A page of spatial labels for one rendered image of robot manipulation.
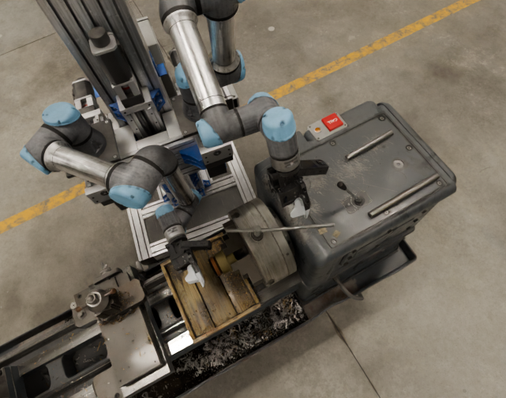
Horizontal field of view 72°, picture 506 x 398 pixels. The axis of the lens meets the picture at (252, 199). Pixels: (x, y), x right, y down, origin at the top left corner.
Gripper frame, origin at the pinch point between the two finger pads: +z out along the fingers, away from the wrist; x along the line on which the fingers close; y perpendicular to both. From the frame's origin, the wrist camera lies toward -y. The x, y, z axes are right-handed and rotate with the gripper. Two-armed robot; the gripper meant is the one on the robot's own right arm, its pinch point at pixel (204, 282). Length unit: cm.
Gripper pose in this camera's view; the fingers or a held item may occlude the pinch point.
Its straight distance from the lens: 132.6
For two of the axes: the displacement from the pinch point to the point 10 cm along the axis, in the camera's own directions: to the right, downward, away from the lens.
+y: -8.8, 4.5, -1.4
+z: 4.7, 7.9, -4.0
